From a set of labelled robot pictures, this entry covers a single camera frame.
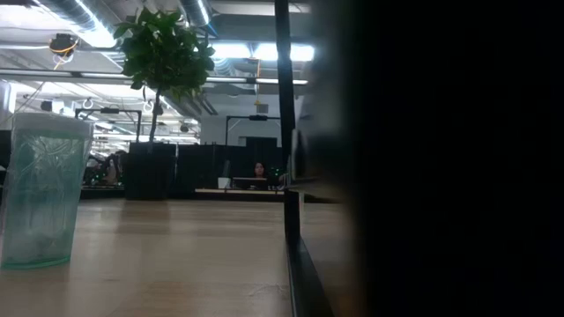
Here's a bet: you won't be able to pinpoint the black monitor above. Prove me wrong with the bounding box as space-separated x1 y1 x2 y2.
232 176 269 191

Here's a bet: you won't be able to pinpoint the silver air duct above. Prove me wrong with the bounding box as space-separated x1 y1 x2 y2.
179 0 213 27

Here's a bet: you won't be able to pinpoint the clear cup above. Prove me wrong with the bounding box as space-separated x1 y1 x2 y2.
0 112 94 271

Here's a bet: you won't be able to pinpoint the wooden desk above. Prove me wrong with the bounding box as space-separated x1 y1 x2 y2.
195 188 286 197

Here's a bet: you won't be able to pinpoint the ceiling tube light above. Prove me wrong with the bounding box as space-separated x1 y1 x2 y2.
205 77 312 86

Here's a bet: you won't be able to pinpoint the black gantry frame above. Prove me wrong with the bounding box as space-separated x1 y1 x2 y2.
73 107 144 143
225 114 283 146

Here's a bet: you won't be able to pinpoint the ceiling strip light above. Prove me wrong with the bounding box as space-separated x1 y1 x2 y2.
26 0 118 48

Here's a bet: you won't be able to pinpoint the black plant pot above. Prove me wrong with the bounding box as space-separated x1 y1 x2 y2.
124 141 178 202

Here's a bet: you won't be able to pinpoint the black partition panels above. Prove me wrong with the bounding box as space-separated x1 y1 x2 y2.
175 143 286 199

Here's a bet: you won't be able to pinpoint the black ceiling device yellow cable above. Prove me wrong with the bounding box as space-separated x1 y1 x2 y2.
48 33 81 71

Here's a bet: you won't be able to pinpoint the green artificial plant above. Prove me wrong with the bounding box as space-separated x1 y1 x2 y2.
113 6 217 144

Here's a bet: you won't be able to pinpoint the ceiling light panel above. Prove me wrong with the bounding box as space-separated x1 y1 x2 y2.
210 41 316 63

